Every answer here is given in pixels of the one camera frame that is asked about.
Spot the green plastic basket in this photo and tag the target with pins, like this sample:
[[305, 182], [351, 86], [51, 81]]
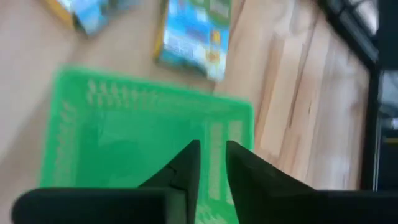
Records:
[[124, 140]]

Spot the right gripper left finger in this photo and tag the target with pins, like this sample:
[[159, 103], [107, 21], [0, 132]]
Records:
[[93, 207]]

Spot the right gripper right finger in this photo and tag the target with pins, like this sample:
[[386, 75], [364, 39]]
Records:
[[311, 208]]

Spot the black aluminium rig frame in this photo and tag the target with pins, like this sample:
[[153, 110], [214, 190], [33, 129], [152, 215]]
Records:
[[370, 140]]

